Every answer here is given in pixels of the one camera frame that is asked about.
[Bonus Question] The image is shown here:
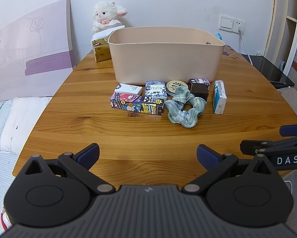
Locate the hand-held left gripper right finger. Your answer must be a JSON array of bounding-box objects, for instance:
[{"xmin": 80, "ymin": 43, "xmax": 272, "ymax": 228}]
[{"xmin": 182, "ymin": 144, "xmax": 278, "ymax": 195}]

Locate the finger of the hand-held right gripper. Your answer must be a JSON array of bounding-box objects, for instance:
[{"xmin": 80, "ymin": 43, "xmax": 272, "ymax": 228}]
[
  {"xmin": 279, "ymin": 123, "xmax": 297, "ymax": 137},
  {"xmin": 240, "ymin": 134, "xmax": 297, "ymax": 157}
]

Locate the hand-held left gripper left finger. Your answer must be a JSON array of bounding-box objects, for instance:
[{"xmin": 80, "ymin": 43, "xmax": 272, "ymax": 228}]
[{"xmin": 24, "ymin": 143, "xmax": 116, "ymax": 195}]

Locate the grey cushion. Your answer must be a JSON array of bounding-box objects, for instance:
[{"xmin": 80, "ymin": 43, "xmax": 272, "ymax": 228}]
[{"xmin": 278, "ymin": 87, "xmax": 297, "ymax": 123}]

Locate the plaid fabric scrunchie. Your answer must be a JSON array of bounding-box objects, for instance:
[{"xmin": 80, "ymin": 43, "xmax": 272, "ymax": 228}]
[{"xmin": 165, "ymin": 87, "xmax": 207, "ymax": 129}]

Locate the blue and white tissue pack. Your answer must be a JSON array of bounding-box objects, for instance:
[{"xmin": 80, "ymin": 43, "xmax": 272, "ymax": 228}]
[{"xmin": 211, "ymin": 80, "xmax": 227, "ymax": 114}]

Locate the dark brown box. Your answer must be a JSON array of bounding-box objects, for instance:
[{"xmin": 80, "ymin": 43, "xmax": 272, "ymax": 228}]
[{"xmin": 189, "ymin": 83, "xmax": 209, "ymax": 102}]

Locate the black side table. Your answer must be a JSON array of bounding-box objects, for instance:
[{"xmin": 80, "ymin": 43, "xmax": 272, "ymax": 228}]
[{"xmin": 240, "ymin": 54, "xmax": 295, "ymax": 89}]

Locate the long cartoon print box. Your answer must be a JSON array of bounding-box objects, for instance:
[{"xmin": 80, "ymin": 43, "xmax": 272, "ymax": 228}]
[{"xmin": 110, "ymin": 92, "xmax": 165, "ymax": 116}]

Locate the white pillow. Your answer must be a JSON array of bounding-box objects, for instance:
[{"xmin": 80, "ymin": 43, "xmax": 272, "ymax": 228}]
[{"xmin": 0, "ymin": 97, "xmax": 52, "ymax": 154}]

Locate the small cartoon print box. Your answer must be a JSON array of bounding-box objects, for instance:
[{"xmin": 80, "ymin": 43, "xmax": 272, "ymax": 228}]
[{"xmin": 188, "ymin": 78, "xmax": 210, "ymax": 86}]

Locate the small white box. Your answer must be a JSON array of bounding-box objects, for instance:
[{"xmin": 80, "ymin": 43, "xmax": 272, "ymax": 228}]
[{"xmin": 114, "ymin": 83, "xmax": 143, "ymax": 97}]

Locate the round metal tin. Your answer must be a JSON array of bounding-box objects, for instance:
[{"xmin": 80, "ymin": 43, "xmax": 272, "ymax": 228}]
[{"xmin": 166, "ymin": 80, "xmax": 189, "ymax": 97}]

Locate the blue and white patterned box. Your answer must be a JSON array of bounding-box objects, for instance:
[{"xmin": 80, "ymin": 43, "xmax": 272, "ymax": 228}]
[{"xmin": 145, "ymin": 81, "xmax": 168, "ymax": 99}]

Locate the purple patterned table mat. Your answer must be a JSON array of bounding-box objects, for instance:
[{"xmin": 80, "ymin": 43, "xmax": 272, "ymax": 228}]
[{"xmin": 220, "ymin": 44, "xmax": 246, "ymax": 60}]

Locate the yellow tissue box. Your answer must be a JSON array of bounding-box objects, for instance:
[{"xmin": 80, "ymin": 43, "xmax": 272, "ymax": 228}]
[{"xmin": 91, "ymin": 25, "xmax": 125, "ymax": 63}]

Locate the beige plastic storage bin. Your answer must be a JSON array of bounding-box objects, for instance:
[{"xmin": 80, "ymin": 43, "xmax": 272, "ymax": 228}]
[{"xmin": 108, "ymin": 26, "xmax": 225, "ymax": 86}]

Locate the white shelf unit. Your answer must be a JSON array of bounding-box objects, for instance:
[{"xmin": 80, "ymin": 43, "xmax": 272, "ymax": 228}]
[{"xmin": 264, "ymin": 0, "xmax": 297, "ymax": 76}]

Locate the purple and white headboard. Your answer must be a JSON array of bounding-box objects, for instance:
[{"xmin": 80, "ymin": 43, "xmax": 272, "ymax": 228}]
[{"xmin": 0, "ymin": 0, "xmax": 76, "ymax": 103}]

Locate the white plush lamb toy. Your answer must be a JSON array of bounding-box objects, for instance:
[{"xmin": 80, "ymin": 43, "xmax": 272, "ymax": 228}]
[{"xmin": 92, "ymin": 1, "xmax": 128, "ymax": 33}]

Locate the white plug with cable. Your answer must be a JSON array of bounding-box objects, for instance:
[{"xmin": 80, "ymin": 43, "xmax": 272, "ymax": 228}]
[{"xmin": 238, "ymin": 26, "xmax": 254, "ymax": 65}]

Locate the white wall outlet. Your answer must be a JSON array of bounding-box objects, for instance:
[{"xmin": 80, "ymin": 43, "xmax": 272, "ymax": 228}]
[{"xmin": 234, "ymin": 18, "xmax": 246, "ymax": 34}]

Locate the white wall switch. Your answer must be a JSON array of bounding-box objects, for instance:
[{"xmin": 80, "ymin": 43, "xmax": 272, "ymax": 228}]
[{"xmin": 218, "ymin": 15, "xmax": 235, "ymax": 32}]

